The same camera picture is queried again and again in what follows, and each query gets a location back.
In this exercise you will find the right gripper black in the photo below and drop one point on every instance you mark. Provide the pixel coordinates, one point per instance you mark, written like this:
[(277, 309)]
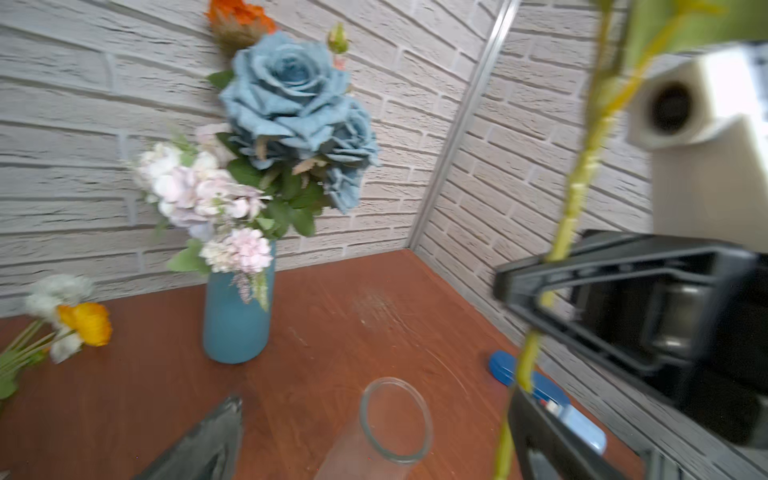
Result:
[(683, 320)]

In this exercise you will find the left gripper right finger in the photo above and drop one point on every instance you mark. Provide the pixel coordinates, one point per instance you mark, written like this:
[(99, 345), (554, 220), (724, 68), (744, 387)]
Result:
[(547, 449)]

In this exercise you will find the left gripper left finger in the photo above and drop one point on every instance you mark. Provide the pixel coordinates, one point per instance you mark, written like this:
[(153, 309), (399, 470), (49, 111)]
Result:
[(210, 450)]

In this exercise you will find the teal ceramic vase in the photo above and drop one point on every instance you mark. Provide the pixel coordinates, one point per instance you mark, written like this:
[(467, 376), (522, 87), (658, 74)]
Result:
[(237, 318)]

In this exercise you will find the clear ribbed glass vase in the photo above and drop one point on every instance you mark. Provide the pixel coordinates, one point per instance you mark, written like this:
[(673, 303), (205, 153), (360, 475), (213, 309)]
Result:
[(391, 433)]

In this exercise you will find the blue hydrangea flower stem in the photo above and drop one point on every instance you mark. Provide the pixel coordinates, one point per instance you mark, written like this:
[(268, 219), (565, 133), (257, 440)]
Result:
[(656, 36)]

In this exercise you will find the dusty blue flower stem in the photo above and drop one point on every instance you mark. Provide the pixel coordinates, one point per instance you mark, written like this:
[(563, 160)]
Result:
[(297, 133)]

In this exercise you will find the peach rose flower stem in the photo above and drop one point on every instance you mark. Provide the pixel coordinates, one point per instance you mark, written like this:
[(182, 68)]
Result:
[(338, 45)]

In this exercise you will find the white lilac flower bouquet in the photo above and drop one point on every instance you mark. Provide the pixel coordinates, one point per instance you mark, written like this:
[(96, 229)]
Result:
[(192, 188)]

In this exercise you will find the blue spray bottle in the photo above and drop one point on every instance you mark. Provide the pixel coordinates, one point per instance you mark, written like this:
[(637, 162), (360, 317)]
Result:
[(503, 365)]

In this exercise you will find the yellow white poppy stem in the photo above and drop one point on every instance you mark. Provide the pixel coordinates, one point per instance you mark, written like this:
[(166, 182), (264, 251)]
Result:
[(64, 320)]

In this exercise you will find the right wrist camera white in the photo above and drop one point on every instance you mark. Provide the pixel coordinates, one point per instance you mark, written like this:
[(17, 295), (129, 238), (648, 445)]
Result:
[(704, 126)]

